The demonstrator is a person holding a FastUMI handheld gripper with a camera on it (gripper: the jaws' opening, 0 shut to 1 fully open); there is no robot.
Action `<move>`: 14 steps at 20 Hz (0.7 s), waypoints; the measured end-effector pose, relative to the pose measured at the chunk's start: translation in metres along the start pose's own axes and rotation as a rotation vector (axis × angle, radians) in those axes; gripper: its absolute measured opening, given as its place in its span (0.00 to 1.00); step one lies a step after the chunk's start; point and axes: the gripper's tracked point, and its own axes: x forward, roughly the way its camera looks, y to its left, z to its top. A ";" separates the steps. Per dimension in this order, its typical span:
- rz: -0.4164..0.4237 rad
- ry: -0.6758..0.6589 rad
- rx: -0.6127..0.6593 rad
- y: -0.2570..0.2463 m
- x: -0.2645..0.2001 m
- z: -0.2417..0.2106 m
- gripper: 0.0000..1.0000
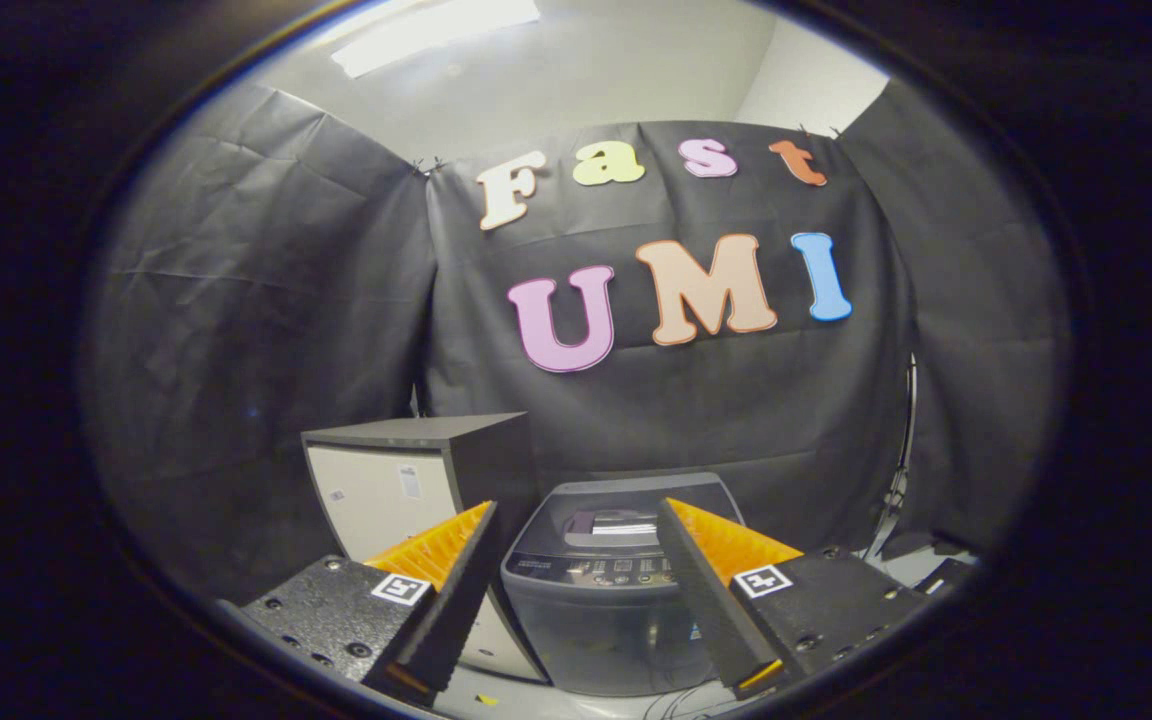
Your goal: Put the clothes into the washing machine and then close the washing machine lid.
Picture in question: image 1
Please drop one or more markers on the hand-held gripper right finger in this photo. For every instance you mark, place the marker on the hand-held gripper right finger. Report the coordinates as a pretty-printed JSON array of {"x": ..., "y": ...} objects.
[{"x": 711, "y": 610}]

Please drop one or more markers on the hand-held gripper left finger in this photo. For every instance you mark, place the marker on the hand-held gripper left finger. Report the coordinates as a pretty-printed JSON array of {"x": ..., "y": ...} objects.
[{"x": 451, "y": 610}]

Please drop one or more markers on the grey washing machine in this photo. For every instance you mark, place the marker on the grey washing machine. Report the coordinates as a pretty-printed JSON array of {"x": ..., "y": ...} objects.
[{"x": 596, "y": 630}]

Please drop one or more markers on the dark glass washing machine lid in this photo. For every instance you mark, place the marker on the dark glass washing machine lid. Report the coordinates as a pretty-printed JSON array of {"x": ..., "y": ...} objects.
[{"x": 556, "y": 510}]

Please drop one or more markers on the grey cabinet with dark top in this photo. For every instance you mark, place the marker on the grey cabinet with dark top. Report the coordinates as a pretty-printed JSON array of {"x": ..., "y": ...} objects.
[{"x": 376, "y": 490}]

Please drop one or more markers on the black light stand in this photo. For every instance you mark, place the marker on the black light stand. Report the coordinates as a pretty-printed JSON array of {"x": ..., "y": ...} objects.
[{"x": 901, "y": 480}]

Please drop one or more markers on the black box with white label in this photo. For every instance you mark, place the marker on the black box with white label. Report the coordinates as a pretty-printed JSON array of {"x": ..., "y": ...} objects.
[{"x": 946, "y": 578}]

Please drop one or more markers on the black backdrop cloth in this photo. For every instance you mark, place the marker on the black backdrop cloth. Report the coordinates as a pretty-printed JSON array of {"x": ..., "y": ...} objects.
[{"x": 266, "y": 330}]

